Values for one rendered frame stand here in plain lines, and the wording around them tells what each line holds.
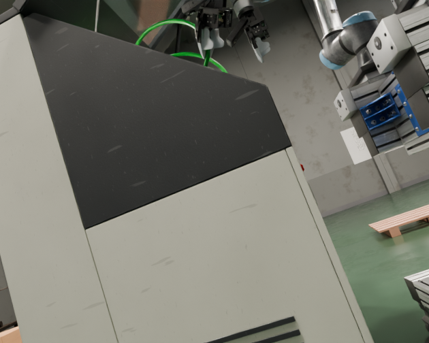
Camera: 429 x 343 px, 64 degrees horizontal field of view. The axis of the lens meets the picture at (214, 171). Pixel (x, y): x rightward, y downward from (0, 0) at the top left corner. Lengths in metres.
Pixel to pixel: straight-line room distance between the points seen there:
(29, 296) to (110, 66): 0.67
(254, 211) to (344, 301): 0.27
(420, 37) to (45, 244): 1.07
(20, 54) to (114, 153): 0.44
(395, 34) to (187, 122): 0.53
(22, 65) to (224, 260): 0.81
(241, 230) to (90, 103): 0.53
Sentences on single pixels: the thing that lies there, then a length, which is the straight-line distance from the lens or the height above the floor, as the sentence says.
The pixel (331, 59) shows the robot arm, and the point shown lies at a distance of 1.62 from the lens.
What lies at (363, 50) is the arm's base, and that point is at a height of 1.11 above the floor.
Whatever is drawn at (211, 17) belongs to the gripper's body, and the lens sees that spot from 1.11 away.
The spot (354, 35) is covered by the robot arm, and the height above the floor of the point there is 1.19.
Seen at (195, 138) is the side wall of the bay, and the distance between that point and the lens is 0.87.
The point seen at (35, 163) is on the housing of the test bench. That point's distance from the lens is 1.09.
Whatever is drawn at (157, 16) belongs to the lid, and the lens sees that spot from 1.68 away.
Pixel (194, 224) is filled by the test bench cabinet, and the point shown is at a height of 0.70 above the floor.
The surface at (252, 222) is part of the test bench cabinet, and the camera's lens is 0.82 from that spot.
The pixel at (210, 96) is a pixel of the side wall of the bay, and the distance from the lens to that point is 0.88.
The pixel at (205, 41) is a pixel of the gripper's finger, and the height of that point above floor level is 1.22.
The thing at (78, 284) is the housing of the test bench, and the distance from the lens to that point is 1.02.
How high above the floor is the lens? 0.67
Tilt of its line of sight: 9 degrees up
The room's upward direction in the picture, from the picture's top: 20 degrees counter-clockwise
